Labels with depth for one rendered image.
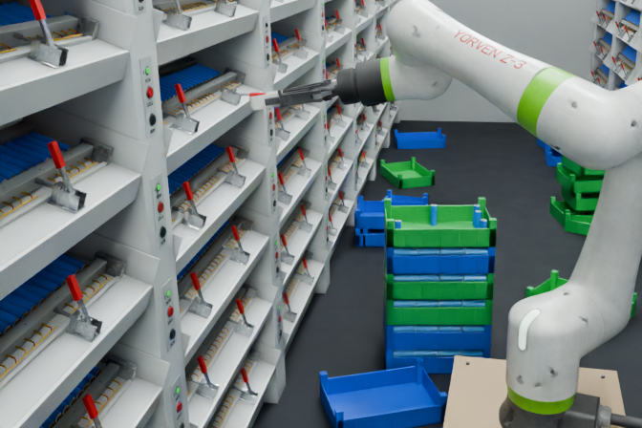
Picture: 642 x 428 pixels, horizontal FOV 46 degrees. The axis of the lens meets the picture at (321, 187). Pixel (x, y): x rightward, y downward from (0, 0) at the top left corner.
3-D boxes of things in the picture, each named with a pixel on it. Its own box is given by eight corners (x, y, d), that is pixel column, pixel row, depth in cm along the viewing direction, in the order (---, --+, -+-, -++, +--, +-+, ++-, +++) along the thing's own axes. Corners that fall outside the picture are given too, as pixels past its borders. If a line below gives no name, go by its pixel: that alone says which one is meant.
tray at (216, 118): (257, 108, 182) (268, 72, 179) (160, 181, 126) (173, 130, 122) (181, 79, 184) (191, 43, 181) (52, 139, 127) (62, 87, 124)
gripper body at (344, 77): (358, 106, 155) (315, 113, 157) (364, 97, 162) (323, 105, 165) (352, 70, 153) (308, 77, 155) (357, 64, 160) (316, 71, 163)
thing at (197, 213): (261, 181, 188) (277, 132, 183) (169, 284, 131) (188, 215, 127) (187, 153, 190) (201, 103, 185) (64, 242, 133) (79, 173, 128)
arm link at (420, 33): (519, 139, 129) (563, 100, 131) (513, 95, 120) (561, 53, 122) (380, 53, 151) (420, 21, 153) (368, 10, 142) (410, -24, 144)
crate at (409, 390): (420, 381, 216) (421, 356, 214) (447, 421, 197) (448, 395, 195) (319, 395, 210) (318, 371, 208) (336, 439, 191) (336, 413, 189)
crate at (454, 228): (483, 222, 226) (484, 197, 224) (495, 246, 207) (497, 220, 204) (384, 223, 228) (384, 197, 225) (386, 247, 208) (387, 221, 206)
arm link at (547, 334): (598, 390, 142) (607, 300, 135) (548, 425, 133) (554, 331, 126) (541, 362, 151) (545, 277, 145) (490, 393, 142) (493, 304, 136)
